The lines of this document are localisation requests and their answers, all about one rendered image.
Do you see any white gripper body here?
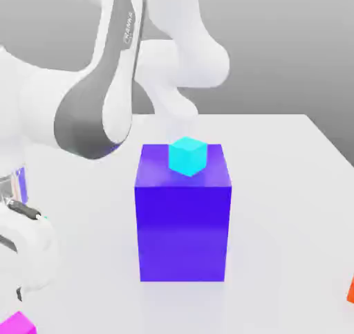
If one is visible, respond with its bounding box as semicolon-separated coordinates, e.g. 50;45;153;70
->
0;204;59;295

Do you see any small magenta cube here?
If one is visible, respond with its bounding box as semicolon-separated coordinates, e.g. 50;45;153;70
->
0;310;37;334

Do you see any small cyan cube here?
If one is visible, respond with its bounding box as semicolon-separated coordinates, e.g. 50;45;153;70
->
167;136;209;178

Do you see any small orange cube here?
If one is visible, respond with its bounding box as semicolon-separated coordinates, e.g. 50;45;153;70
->
346;274;354;304

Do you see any large blue box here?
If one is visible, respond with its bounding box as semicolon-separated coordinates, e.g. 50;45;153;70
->
133;143;232;283

